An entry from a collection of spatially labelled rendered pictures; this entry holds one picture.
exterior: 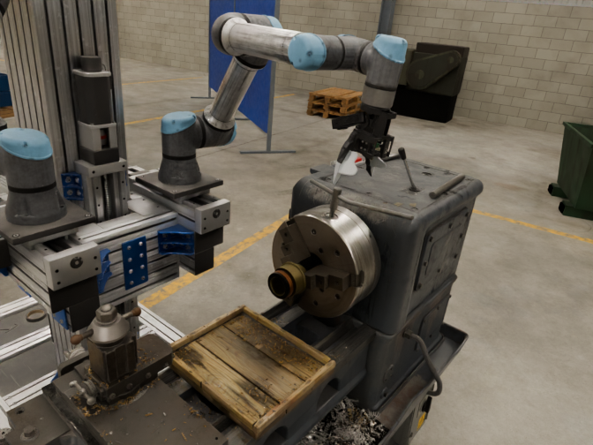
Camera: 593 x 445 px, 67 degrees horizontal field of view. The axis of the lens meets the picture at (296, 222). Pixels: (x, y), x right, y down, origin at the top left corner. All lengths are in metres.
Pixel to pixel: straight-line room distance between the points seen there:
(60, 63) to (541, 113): 10.22
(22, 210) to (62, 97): 0.37
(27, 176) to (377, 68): 0.92
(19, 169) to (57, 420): 0.63
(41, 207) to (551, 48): 10.35
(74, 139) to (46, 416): 0.83
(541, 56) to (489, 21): 1.30
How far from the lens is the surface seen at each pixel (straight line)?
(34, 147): 1.34
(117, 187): 1.62
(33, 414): 1.18
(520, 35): 10.99
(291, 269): 1.19
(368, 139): 1.08
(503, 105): 11.07
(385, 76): 1.06
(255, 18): 1.40
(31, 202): 1.38
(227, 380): 1.21
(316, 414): 1.38
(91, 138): 1.52
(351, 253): 1.19
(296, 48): 1.03
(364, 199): 1.36
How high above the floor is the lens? 1.73
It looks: 25 degrees down
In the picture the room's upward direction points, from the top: 6 degrees clockwise
